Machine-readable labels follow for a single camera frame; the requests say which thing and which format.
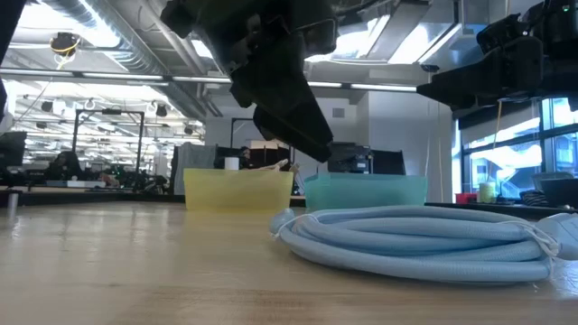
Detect long ceiling light bar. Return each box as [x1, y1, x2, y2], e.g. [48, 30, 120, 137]
[0, 70, 419, 94]

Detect person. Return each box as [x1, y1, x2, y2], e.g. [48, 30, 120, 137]
[238, 145, 253, 171]
[43, 151, 85, 181]

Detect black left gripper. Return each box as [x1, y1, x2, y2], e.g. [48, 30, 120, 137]
[160, 0, 339, 163]

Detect black yellow cable reel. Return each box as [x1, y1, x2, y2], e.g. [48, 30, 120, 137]
[48, 31, 83, 59]

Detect teal translucent plastic bin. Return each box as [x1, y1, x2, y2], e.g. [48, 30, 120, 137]
[303, 172, 429, 212]

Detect yellow-green cup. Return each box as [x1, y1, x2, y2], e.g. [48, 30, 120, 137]
[478, 181, 496, 204]

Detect black monitor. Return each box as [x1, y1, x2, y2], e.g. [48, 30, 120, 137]
[0, 131, 27, 171]
[370, 149, 406, 175]
[328, 142, 372, 175]

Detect beige cable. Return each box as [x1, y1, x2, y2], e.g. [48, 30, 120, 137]
[257, 158, 300, 174]

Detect yellow translucent plastic bin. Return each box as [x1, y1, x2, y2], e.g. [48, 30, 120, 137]
[183, 168, 294, 212]

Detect striped cloth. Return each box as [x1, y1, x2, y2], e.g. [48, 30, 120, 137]
[518, 190, 550, 208]

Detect black bin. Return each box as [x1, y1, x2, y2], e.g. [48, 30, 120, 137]
[532, 171, 578, 208]

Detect black metal rig frame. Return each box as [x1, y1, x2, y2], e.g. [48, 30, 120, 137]
[229, 116, 256, 150]
[70, 107, 146, 181]

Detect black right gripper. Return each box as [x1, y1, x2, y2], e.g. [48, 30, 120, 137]
[415, 15, 578, 114]

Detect grey cloth cover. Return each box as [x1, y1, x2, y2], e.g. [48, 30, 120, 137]
[170, 142, 219, 196]

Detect light blue coiled cable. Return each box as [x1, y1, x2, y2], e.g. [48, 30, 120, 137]
[269, 205, 578, 284]

